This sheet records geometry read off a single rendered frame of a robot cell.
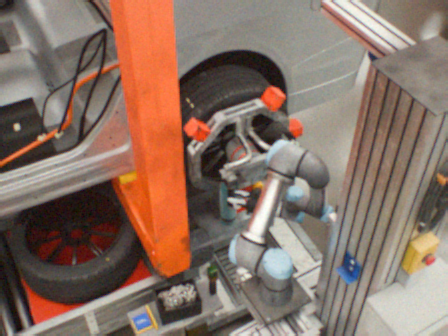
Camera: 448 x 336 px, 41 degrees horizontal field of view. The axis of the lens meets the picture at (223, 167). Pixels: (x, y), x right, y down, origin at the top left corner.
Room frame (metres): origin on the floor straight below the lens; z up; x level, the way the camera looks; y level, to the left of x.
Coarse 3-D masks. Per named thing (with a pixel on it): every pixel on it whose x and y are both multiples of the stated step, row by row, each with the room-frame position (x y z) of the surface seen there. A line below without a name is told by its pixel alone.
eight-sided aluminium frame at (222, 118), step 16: (224, 112) 2.13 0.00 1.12; (240, 112) 2.13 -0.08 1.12; (256, 112) 2.16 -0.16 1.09; (272, 112) 2.20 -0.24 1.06; (288, 128) 2.25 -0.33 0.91; (192, 144) 2.05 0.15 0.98; (208, 144) 2.04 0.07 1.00; (192, 160) 2.01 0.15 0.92; (192, 176) 2.02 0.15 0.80; (240, 176) 2.18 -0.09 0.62
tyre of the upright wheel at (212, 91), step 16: (192, 80) 2.33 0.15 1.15; (208, 80) 2.30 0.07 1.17; (224, 80) 2.29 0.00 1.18; (240, 80) 2.30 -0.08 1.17; (256, 80) 2.34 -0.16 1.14; (192, 96) 2.23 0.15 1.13; (208, 96) 2.20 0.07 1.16; (224, 96) 2.18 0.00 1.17; (240, 96) 2.21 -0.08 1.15; (256, 96) 2.25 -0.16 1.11; (192, 112) 2.14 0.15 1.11; (208, 112) 2.14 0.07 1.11; (272, 144) 2.31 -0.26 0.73
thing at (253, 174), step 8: (232, 144) 2.13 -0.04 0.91; (240, 144) 2.12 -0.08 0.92; (248, 144) 2.13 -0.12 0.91; (232, 152) 2.09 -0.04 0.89; (240, 152) 2.07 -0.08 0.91; (256, 152) 2.07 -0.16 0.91; (232, 160) 2.07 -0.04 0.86; (256, 168) 2.00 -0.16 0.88; (264, 168) 2.02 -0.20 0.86; (248, 176) 1.98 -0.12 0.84; (256, 176) 2.00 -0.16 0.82
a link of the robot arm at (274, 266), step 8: (264, 256) 1.36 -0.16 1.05; (272, 256) 1.36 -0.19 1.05; (280, 256) 1.37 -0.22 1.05; (288, 256) 1.37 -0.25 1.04; (256, 264) 1.35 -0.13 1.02; (264, 264) 1.33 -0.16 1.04; (272, 264) 1.33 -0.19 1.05; (280, 264) 1.33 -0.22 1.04; (288, 264) 1.33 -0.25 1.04; (256, 272) 1.33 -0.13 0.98; (264, 272) 1.32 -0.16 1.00; (272, 272) 1.30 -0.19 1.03; (280, 272) 1.30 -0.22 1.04; (288, 272) 1.31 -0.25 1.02; (264, 280) 1.32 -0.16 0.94; (272, 280) 1.30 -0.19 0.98; (280, 280) 1.29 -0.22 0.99; (288, 280) 1.31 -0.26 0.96; (272, 288) 1.30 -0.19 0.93; (280, 288) 1.29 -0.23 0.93
